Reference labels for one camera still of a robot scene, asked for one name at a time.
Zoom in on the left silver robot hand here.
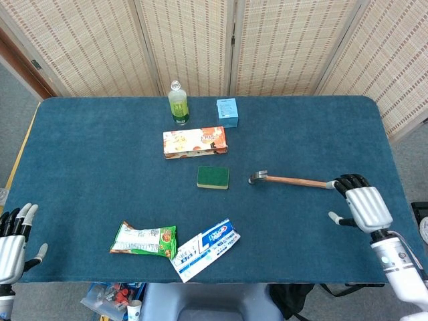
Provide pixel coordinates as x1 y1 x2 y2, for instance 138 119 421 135
0 203 49 285

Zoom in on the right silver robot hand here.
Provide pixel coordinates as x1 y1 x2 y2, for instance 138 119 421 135
327 173 394 234

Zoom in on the wooden handle hammer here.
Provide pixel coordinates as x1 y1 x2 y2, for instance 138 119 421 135
247 170 337 190

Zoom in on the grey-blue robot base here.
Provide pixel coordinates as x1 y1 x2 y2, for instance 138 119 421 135
139 282 285 321

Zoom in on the green and yellow sponge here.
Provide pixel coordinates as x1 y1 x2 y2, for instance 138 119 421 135
196 165 230 191

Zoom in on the black box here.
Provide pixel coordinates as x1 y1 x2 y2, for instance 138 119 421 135
410 201 428 235

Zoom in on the plastic bag with red parts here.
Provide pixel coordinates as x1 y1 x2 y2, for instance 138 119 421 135
80 282 146 321

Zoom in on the blue table cloth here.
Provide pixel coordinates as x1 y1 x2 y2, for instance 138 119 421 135
2 96 414 285

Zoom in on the black bag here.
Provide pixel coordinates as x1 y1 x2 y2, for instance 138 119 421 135
269 283 317 320

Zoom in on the green snack bag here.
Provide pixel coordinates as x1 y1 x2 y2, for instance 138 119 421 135
109 221 178 261

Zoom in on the white paper cup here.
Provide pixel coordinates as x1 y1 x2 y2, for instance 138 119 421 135
126 300 142 321

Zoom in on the woven folding screen panel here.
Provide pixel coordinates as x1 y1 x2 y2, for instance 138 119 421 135
0 0 161 101
133 0 237 98
314 0 428 143
229 0 370 98

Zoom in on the blue white toothpaste box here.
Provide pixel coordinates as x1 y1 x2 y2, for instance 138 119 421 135
169 217 241 284

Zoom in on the light blue small box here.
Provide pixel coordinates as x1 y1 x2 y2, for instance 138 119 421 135
215 97 239 128

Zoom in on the orange biscuit box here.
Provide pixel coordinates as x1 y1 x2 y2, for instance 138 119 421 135
163 126 229 161

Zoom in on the brown wooden door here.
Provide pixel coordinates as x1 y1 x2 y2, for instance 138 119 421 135
0 26 58 101

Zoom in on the green drink bottle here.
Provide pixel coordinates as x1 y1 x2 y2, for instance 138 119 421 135
167 80 190 126

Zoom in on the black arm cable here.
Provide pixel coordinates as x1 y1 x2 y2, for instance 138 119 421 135
387 229 428 279

